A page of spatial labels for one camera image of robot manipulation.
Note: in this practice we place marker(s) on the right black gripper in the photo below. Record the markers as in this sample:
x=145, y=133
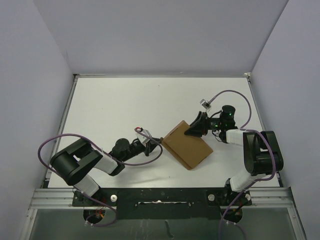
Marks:
x=199, y=126

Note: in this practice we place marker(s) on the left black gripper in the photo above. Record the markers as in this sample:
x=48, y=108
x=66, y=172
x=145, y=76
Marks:
x=150, y=145

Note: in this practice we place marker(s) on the brown cardboard box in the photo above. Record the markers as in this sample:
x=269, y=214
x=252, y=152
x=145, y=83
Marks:
x=189, y=151

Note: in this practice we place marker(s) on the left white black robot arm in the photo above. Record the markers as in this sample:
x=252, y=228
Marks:
x=74, y=162

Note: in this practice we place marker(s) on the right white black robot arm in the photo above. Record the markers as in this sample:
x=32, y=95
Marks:
x=262, y=156

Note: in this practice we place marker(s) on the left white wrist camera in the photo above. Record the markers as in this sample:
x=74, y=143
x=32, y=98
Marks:
x=143, y=135

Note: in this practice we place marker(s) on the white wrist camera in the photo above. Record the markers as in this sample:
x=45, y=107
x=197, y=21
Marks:
x=207, y=106
x=143, y=135

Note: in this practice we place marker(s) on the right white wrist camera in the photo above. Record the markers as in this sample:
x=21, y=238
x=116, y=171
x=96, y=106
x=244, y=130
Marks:
x=207, y=106

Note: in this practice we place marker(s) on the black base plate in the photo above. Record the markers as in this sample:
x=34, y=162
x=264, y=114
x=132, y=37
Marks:
x=163, y=203

